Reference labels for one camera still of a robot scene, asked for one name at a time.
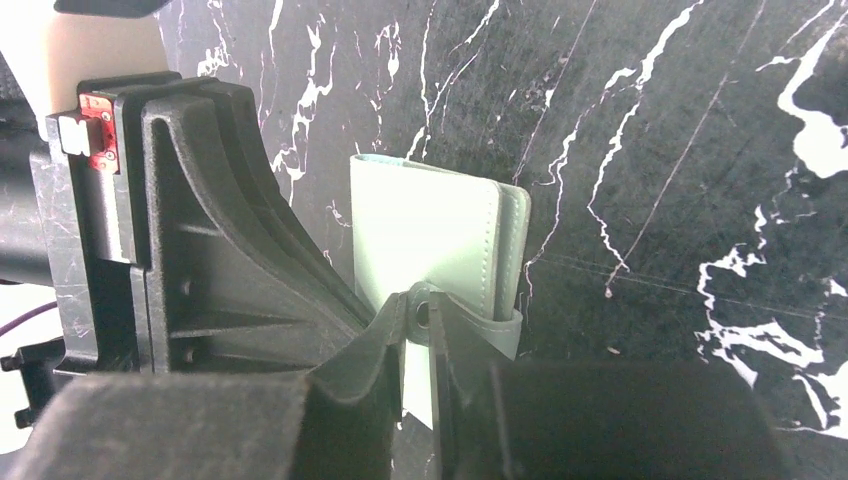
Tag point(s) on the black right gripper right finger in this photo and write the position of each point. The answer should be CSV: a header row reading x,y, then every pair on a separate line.
x,y
494,418

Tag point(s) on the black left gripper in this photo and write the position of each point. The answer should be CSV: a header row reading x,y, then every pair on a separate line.
x,y
234,282

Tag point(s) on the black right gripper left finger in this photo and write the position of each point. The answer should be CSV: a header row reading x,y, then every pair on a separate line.
x,y
333,422

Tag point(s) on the mint green card holder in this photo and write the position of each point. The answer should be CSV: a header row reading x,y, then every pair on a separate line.
x,y
419,228

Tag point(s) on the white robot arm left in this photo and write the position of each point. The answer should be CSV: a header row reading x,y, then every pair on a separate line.
x,y
50,47

